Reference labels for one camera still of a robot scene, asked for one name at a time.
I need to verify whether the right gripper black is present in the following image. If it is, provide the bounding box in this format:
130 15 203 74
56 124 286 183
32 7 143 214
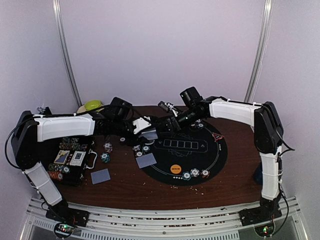
157 106 203 135

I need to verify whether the blue white 10 chip stack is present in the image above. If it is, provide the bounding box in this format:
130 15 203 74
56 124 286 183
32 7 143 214
103 142 113 153

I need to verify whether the blue backed card deck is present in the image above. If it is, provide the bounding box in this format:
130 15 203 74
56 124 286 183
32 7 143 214
140 128 159 141

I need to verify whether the green blue 50 chip stack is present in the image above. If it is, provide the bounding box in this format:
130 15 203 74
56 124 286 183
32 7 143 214
100 153 111 163

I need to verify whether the face down cards mat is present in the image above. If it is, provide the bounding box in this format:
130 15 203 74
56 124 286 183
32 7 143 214
135 153 157 169

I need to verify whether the orange big blind button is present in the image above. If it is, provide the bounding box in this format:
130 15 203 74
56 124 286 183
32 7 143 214
170 164 182 175

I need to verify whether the blue white chip bottom mat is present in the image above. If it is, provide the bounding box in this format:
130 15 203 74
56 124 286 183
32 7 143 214
190 168 200 178

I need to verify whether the green chip bottom mat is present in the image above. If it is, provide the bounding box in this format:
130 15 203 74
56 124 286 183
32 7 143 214
182 172 192 181

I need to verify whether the face down card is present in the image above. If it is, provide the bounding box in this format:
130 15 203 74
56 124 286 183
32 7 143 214
90 168 111 185

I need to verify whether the orange chip bottom mat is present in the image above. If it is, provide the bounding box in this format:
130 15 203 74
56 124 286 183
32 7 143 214
201 169 210 179

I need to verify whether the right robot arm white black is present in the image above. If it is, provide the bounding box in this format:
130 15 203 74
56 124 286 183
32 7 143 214
158 96 287 221

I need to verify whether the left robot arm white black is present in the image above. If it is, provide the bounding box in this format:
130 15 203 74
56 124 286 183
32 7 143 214
4 97 162 222

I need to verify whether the green plastic bowl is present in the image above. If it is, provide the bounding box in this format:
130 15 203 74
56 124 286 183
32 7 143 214
84 100 102 111

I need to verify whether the round black poker mat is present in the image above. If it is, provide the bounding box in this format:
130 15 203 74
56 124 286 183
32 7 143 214
139 119 228 186

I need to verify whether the boxed card deck white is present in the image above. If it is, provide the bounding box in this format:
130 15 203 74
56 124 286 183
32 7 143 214
69 151 86 167

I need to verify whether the black poker set case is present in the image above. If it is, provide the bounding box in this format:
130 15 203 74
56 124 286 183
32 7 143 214
37 106 98 187

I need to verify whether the boxed card deck gold blue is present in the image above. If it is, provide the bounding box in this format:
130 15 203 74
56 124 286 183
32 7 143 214
53 150 70 165

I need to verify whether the green chip row in case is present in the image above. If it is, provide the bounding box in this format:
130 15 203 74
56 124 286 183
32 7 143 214
48 163 71 174

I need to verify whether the orange chip row in case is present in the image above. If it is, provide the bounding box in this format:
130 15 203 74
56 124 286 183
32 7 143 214
47 171 63 181

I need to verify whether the dark blue mug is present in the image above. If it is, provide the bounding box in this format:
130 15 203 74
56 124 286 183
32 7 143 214
252 164 263 186

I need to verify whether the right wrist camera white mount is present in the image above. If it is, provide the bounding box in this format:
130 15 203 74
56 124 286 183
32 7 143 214
158 101 180 117

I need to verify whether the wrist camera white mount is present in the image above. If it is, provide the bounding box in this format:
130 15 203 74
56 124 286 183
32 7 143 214
132 116 152 135
158 101 180 117

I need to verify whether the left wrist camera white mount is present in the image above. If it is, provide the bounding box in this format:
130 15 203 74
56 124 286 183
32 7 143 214
132 116 152 135

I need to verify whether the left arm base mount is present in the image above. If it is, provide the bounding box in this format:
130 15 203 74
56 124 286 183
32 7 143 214
45 198 90 227

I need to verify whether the aluminium front rail frame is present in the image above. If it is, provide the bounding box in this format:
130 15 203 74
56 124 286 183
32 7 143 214
18 197 309 240

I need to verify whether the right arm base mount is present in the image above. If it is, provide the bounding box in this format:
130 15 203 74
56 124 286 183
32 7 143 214
238 202 282 227

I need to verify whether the left aluminium frame post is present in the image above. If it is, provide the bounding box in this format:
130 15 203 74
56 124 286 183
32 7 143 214
52 0 83 107

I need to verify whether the aluminium frame post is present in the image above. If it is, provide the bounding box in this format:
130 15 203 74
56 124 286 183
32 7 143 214
52 0 83 107
244 0 274 103

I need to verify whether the right aluminium frame post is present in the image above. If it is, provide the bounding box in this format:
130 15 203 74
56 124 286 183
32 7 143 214
244 0 274 103

